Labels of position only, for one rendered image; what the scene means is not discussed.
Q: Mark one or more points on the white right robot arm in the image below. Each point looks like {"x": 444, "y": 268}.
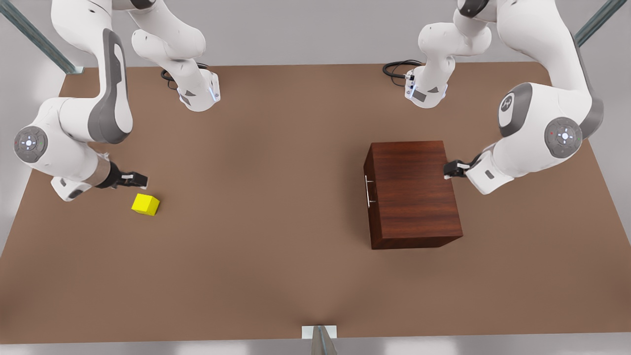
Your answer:
{"x": 74, "y": 118}

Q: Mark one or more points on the yellow cube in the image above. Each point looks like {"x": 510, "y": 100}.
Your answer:
{"x": 145, "y": 204}

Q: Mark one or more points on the dark wooden drawer cabinet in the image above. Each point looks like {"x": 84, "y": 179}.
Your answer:
{"x": 414, "y": 192}

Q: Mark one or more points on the silver frame post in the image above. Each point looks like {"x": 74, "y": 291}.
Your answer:
{"x": 34, "y": 37}
{"x": 596, "y": 22}
{"x": 320, "y": 339}

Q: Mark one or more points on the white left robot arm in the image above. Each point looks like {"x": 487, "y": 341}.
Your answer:
{"x": 537, "y": 123}

